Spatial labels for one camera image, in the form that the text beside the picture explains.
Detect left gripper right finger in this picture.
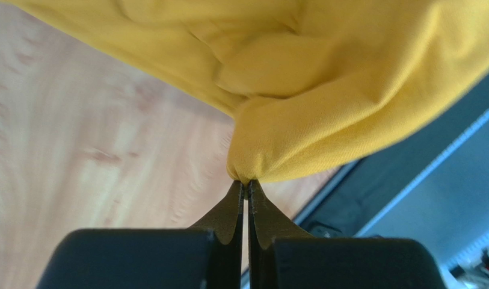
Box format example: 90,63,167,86
247,181,445,288

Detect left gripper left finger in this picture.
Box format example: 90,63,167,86
38,181,244,288

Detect yellow t-shirt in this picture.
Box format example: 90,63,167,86
14,1,489,182

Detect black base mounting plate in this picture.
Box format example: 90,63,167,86
240,64,489,289

